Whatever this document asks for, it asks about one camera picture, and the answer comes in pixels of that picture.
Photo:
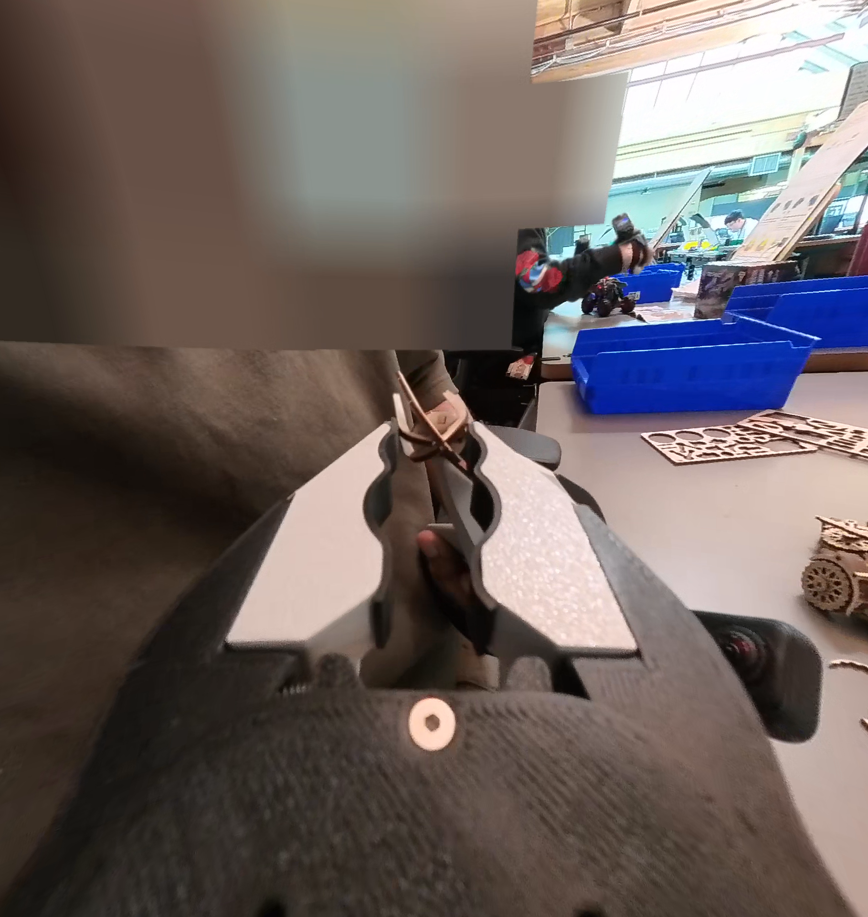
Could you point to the brown cardboard panel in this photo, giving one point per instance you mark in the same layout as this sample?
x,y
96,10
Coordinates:
x,y
813,193

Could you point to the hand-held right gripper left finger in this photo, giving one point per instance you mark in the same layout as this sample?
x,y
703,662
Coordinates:
x,y
312,559

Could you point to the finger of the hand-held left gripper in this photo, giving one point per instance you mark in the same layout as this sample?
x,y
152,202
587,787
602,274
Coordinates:
x,y
457,505

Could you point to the dark printed box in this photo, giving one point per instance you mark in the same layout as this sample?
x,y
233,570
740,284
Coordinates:
x,y
742,286

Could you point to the person's left hand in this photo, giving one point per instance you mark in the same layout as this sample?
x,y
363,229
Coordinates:
x,y
445,566

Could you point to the paper leaflet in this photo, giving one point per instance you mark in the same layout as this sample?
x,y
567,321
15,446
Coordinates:
x,y
663,314

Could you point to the black chair armrest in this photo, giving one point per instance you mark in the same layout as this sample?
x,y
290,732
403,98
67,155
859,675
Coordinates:
x,y
531,448

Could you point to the red black toy car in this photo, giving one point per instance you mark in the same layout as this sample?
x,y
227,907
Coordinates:
x,y
607,297

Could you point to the blue plastic bin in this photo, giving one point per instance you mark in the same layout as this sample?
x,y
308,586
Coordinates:
x,y
656,283
684,365
835,308

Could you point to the wooden sidecar model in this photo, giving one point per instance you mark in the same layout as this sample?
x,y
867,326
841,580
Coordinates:
x,y
835,584

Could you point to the curved toothed wooden piece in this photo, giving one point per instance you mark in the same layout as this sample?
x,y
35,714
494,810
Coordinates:
x,y
864,668

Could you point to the wooden puzzle sheet round holes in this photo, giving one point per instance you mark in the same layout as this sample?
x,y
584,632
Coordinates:
x,y
720,444

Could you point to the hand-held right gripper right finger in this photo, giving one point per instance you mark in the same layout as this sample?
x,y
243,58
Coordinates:
x,y
548,566

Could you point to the small wooden model part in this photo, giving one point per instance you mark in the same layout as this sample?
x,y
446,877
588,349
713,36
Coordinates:
x,y
434,430

